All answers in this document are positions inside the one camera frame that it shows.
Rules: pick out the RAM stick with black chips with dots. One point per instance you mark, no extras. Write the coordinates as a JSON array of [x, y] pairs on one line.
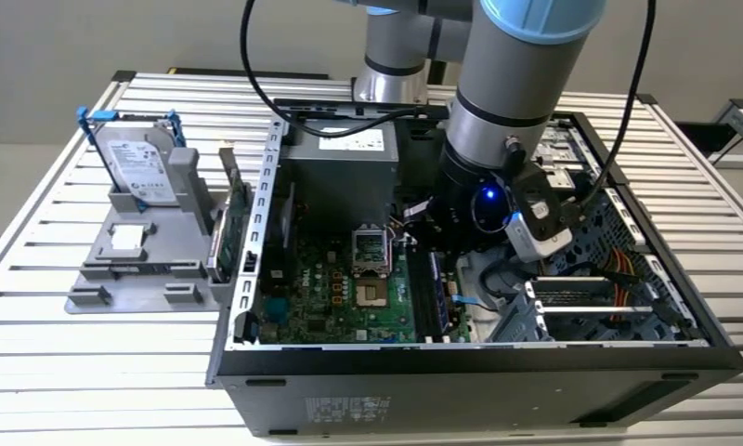
[[439, 288], [139, 270]]

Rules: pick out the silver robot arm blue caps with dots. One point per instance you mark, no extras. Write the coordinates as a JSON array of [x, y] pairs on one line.
[[501, 93]]

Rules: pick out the black RAM slot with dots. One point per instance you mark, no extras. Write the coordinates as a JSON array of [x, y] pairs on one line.
[[416, 292], [424, 297]]

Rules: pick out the white board power connector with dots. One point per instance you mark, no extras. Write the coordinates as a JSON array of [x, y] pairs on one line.
[[453, 292]]

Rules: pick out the grey power supply unit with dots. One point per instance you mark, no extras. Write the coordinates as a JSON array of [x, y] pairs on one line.
[[341, 186]]

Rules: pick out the CPU socket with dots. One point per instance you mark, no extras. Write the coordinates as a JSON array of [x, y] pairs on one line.
[[372, 295]]

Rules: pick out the grey metal drive cage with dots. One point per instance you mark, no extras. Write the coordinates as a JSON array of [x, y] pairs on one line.
[[573, 160]]

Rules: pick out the black drive with print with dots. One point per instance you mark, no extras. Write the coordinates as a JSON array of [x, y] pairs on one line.
[[570, 290]]

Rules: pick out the green motherboard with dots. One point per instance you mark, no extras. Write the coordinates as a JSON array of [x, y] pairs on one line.
[[377, 325]]

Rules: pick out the grey metal disk bay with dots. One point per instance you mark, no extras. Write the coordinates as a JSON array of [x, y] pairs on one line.
[[594, 309]]

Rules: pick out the black chipset chip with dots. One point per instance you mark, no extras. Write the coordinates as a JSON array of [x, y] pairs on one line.
[[316, 325]]

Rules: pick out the blue board connector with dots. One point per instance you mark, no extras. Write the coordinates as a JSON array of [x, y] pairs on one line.
[[273, 310]]

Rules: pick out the green graphics card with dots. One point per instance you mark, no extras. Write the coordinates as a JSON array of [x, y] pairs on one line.
[[235, 209]]

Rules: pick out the black open PC case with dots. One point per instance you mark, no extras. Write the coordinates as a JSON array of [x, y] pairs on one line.
[[471, 399]]

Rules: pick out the black box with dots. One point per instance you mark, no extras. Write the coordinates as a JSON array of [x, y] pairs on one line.
[[706, 137]]

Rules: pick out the grey parts rack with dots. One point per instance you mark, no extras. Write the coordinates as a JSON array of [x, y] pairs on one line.
[[173, 246]]

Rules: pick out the black bar yellow end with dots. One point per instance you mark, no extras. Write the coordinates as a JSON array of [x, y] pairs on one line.
[[223, 73]]

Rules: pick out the hard disk in blue carrier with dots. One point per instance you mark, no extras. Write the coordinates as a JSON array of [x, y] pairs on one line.
[[136, 162]]

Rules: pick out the silver CPU chip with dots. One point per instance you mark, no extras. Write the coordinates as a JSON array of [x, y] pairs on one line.
[[127, 238]]

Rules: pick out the silver camera with black bracket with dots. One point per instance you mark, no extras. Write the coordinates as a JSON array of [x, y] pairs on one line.
[[545, 241]]

